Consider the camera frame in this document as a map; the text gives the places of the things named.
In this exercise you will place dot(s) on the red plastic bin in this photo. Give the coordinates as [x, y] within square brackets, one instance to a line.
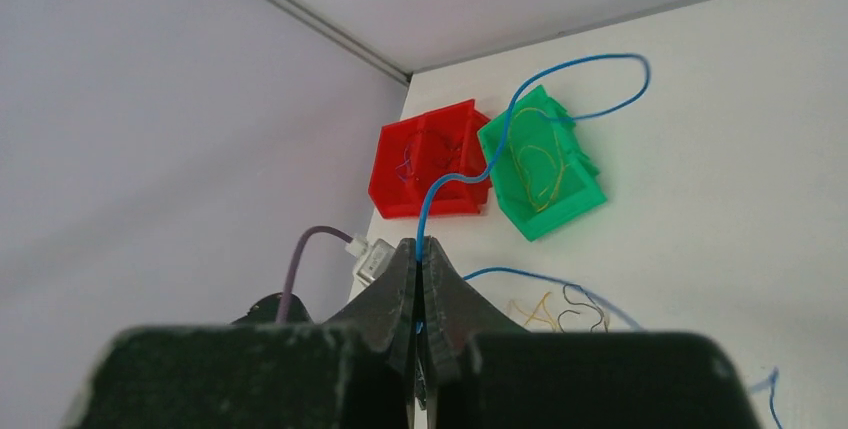
[412, 154]

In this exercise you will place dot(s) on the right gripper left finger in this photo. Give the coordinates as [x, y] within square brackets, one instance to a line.
[355, 370]

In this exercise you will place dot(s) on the green plastic bin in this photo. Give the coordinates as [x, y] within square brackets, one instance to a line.
[542, 177]

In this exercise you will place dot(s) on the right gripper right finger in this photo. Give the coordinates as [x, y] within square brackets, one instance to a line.
[483, 370]

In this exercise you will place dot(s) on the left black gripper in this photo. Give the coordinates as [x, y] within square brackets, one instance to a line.
[266, 309]

